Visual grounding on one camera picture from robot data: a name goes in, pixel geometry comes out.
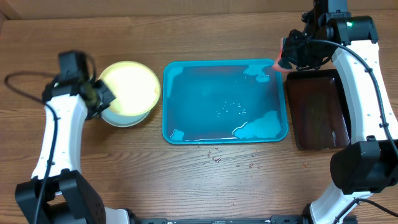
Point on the light blue plate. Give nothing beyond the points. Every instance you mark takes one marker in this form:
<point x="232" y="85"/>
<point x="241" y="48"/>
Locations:
<point x="122" y="121"/>

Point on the yellow plate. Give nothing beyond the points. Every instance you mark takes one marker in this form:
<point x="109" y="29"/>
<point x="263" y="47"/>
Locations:
<point x="135" y="86"/>

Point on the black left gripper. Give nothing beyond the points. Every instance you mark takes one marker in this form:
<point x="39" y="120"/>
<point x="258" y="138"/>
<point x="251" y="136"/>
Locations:
<point x="111" y="97"/>

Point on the teal plastic tray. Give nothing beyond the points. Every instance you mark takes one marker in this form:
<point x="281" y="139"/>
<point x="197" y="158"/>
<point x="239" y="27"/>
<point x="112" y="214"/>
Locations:
<point x="223" y="102"/>

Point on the red sponge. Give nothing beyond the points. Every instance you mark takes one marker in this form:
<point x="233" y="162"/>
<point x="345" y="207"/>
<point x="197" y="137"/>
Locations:
<point x="281" y="65"/>

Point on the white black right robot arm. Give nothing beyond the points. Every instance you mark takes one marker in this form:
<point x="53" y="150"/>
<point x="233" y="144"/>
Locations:
<point x="369" y="164"/>

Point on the dark brown rectangular tray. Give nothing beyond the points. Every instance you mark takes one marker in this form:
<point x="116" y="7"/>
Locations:
<point x="319" y="110"/>

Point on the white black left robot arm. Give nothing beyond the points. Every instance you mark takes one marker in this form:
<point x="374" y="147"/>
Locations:
<point x="57" y="191"/>

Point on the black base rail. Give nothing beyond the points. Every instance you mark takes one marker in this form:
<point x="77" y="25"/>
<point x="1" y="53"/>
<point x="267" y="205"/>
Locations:
<point x="276" y="219"/>

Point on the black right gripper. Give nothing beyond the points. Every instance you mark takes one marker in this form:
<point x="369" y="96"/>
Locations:
<point x="289" y="57"/>

